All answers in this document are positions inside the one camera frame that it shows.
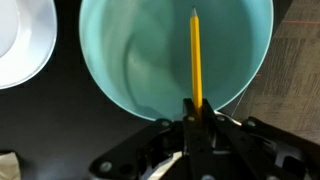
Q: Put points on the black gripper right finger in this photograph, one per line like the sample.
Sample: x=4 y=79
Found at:
x=268 y=152

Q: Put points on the yellow pencil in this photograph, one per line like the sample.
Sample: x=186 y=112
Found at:
x=196 y=61

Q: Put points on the crumpled cream cloth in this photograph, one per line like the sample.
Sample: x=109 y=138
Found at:
x=9 y=167

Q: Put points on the teal bowl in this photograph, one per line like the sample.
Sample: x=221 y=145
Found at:
x=138 y=51

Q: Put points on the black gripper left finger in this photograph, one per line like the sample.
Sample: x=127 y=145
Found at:
x=140 y=155

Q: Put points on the white plate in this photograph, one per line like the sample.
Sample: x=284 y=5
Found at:
x=28 y=33

